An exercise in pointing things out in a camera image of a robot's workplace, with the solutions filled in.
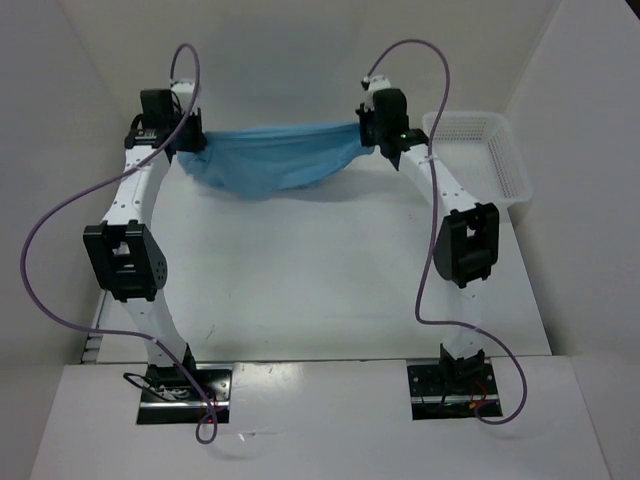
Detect light blue shorts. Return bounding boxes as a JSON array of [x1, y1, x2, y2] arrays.
[[178, 122, 375, 199]]

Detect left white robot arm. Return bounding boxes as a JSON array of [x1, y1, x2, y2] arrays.
[[83, 80, 205, 401]]

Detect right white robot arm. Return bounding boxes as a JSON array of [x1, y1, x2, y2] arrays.
[[356, 83, 500, 396]]

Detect white plastic basket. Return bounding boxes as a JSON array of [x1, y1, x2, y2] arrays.
[[422, 111, 533, 208]]

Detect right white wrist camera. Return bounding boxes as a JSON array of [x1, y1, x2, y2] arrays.
[[361, 75, 392, 95]]

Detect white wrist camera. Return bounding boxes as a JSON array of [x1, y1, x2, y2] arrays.
[[170, 79, 197, 105], [361, 75, 392, 95]]

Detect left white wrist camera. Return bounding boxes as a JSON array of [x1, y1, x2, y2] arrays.
[[170, 79, 197, 105]]

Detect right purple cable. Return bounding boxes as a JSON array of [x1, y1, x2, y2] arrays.
[[367, 38, 531, 426]]

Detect purple cable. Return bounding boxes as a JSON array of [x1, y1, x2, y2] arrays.
[[367, 38, 531, 426], [19, 43, 231, 445]]

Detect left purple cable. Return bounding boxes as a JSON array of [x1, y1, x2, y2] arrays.
[[19, 43, 231, 445]]

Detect aluminium table edge rail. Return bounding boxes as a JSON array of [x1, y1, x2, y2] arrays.
[[80, 292, 106, 364]]

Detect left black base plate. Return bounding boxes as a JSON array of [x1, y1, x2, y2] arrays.
[[123, 364, 233, 425]]

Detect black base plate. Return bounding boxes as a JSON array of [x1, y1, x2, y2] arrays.
[[123, 364, 233, 425], [407, 361, 502, 421]]

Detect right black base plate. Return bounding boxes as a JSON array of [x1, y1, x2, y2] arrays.
[[407, 361, 502, 421]]

